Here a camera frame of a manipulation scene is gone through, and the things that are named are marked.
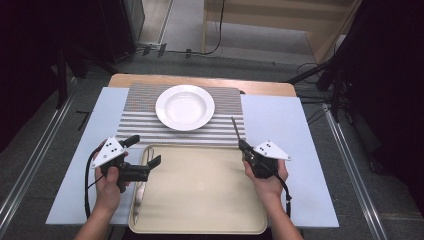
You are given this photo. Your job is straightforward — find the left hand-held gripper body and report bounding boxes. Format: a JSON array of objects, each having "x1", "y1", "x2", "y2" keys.
[{"x1": 90, "y1": 136, "x2": 151, "y2": 194}]

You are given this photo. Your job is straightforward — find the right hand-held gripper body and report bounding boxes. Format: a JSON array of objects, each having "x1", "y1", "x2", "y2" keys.
[{"x1": 244, "y1": 140, "x2": 292, "y2": 180}]

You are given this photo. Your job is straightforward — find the silver fork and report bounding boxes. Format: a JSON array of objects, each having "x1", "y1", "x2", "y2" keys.
[{"x1": 230, "y1": 116, "x2": 245, "y2": 145}]

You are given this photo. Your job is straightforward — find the beige plastic tray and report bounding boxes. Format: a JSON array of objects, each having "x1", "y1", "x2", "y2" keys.
[{"x1": 128, "y1": 144, "x2": 269, "y2": 235}]

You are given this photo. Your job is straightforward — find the person's right hand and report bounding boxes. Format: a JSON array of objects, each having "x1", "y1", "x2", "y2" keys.
[{"x1": 241, "y1": 159, "x2": 290, "y2": 205}]

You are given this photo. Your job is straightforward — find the person's left hand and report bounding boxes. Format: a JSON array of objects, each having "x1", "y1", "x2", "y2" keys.
[{"x1": 94, "y1": 165, "x2": 132, "y2": 215}]

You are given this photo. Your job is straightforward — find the striped woven placemat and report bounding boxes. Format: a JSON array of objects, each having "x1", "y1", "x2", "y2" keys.
[{"x1": 115, "y1": 82, "x2": 248, "y2": 149}]

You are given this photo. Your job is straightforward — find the small black bar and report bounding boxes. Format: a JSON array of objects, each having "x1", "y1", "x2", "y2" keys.
[{"x1": 75, "y1": 110, "x2": 92, "y2": 132}]

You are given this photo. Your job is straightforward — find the wooden table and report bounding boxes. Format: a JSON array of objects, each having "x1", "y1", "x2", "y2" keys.
[{"x1": 108, "y1": 73, "x2": 298, "y2": 98}]

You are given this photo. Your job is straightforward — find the white deep plate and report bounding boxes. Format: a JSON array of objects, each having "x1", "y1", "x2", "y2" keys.
[{"x1": 155, "y1": 84, "x2": 216, "y2": 132}]

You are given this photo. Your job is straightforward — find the black metal stand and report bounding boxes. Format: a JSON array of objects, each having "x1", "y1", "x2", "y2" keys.
[{"x1": 54, "y1": 43, "x2": 70, "y2": 110}]

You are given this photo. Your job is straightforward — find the black tripod stand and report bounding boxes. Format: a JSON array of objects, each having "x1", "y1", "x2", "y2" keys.
[{"x1": 285, "y1": 49, "x2": 355, "y2": 125}]

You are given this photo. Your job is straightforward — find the dark cabinet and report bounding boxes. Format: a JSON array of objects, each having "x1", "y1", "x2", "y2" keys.
[{"x1": 98, "y1": 0, "x2": 146, "y2": 65}]

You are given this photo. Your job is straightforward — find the black curtain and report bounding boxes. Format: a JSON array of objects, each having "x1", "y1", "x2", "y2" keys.
[
  {"x1": 333, "y1": 0, "x2": 424, "y2": 218},
  {"x1": 0, "y1": 0, "x2": 104, "y2": 153}
]

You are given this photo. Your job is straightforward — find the light wooden counter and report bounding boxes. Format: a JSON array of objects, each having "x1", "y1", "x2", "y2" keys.
[{"x1": 201, "y1": 0, "x2": 364, "y2": 65}]

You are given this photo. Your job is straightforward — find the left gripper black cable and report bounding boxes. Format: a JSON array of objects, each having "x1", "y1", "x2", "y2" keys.
[{"x1": 83, "y1": 146, "x2": 105, "y2": 220}]

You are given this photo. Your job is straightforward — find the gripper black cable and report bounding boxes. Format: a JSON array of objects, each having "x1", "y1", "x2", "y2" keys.
[
  {"x1": 274, "y1": 173, "x2": 293, "y2": 218},
  {"x1": 83, "y1": 146, "x2": 105, "y2": 220}
]

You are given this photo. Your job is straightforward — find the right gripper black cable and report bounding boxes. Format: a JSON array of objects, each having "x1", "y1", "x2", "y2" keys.
[{"x1": 274, "y1": 173, "x2": 293, "y2": 218}]

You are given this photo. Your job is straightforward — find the black floor cable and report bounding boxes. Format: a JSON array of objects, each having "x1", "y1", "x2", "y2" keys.
[
  {"x1": 297, "y1": 94, "x2": 334, "y2": 126},
  {"x1": 295, "y1": 61, "x2": 334, "y2": 84}
]

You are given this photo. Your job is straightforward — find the metal floor rail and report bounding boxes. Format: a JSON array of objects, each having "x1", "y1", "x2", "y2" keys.
[
  {"x1": 0, "y1": 78, "x2": 79, "y2": 229},
  {"x1": 321, "y1": 102, "x2": 390, "y2": 240}
]

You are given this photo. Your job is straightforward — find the black wall cable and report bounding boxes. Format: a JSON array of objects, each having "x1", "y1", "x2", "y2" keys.
[{"x1": 165, "y1": 0, "x2": 226, "y2": 56}]

